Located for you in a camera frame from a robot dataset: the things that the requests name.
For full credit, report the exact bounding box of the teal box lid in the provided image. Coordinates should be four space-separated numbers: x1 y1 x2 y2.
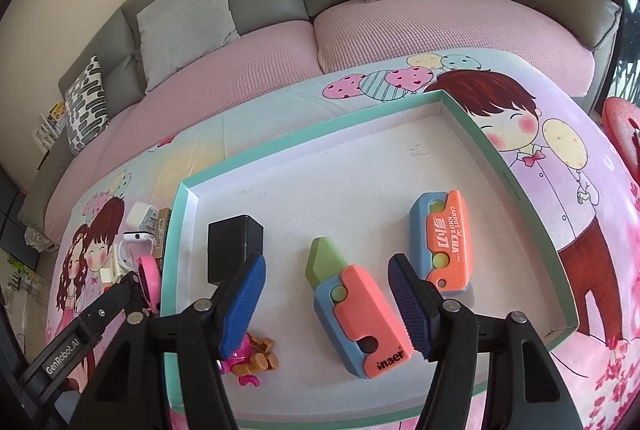
162 89 581 428

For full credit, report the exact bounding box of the pink band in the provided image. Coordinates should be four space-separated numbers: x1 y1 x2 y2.
136 255 163 313

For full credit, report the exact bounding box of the black gold patterned box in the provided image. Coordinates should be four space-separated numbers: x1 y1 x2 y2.
150 207 173 261

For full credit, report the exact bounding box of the white round device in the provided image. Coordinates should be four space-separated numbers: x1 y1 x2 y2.
116 230 153 283

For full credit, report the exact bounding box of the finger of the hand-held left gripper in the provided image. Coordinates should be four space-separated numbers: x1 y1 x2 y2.
80 270 146 339

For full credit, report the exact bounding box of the toy knife with white print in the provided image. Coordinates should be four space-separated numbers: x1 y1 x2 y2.
409 190 475 295

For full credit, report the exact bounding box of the black white patterned pillow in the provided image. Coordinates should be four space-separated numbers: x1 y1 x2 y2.
64 56 111 157

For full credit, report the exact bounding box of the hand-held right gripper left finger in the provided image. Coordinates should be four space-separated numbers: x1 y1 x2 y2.
72 254 266 430

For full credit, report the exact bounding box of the printed cartoon blanket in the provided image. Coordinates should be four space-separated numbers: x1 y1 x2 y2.
45 52 640 430

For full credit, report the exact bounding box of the white charger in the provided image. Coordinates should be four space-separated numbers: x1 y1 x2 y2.
131 204 160 231

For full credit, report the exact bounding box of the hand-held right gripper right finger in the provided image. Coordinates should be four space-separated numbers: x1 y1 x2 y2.
387 252 583 430

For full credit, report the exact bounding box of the red round stool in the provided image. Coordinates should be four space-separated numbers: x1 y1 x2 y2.
602 96 640 176

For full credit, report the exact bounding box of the white lace cloth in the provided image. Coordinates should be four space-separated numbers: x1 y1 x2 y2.
22 226 61 253

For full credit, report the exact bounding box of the pink brown toy dog figure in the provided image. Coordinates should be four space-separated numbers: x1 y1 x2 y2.
218 332 279 386

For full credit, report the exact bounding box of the pink sofa cover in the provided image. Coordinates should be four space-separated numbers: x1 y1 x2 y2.
47 0 603 211

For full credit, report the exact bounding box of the toy knife with black print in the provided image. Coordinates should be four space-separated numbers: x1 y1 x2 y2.
306 236 416 380

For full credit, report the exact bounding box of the black power adapter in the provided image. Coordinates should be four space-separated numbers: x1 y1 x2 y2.
206 214 265 286

